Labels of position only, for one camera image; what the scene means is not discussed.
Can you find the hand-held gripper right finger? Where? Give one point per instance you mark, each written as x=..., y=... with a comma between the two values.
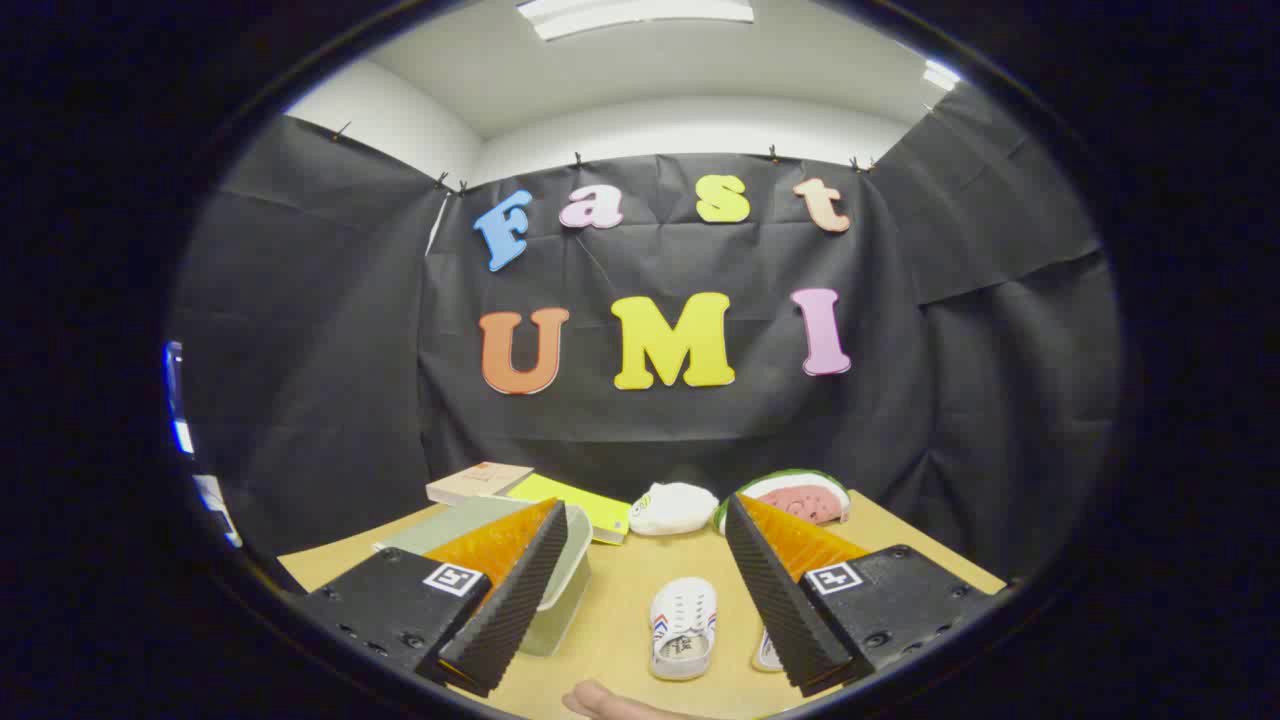
x=790, y=620

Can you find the black backdrop cloth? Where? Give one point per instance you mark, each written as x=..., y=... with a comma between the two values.
x=700, y=440

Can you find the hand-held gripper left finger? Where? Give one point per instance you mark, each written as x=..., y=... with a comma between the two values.
x=500, y=620

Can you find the white plush toy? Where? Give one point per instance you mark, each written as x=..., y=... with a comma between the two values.
x=672, y=508

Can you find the watermelon slice plush toy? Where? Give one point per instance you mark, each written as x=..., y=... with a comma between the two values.
x=800, y=495

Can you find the pale green storage box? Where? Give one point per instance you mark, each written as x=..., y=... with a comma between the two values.
x=566, y=612

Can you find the white canvas shoe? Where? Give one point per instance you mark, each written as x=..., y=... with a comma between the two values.
x=683, y=615
x=766, y=655

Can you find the yellow book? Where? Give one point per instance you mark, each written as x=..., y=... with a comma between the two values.
x=590, y=505

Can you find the ceiling light panel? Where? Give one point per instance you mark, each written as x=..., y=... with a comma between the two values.
x=640, y=15
x=940, y=75

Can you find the beige book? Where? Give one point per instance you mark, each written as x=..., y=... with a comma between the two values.
x=478, y=483

